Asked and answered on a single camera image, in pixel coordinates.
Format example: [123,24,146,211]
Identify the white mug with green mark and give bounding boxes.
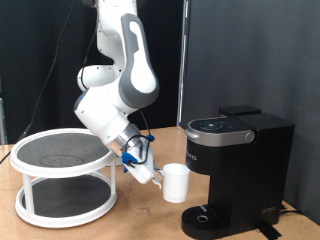
[156,162,191,204]

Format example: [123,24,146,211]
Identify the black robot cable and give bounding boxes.
[0,0,76,165]

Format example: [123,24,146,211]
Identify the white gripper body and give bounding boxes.
[124,138,156,185]

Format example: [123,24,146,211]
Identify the white two-tier turntable stand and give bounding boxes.
[9,127,118,229]

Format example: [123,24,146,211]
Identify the black Keurig coffee machine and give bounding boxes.
[180,105,296,240]

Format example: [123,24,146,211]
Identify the grey metal frame post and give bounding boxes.
[0,79,7,145]

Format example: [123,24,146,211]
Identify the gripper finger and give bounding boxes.
[151,176,163,190]
[152,160,165,180]

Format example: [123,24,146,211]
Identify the black tape strip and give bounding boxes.
[256,224,283,240]

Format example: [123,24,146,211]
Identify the blue cable clip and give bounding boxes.
[120,134,156,168]

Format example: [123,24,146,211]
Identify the black power cord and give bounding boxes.
[279,203,303,216]

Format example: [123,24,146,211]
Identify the vertical metal pole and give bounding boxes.
[175,0,191,127]

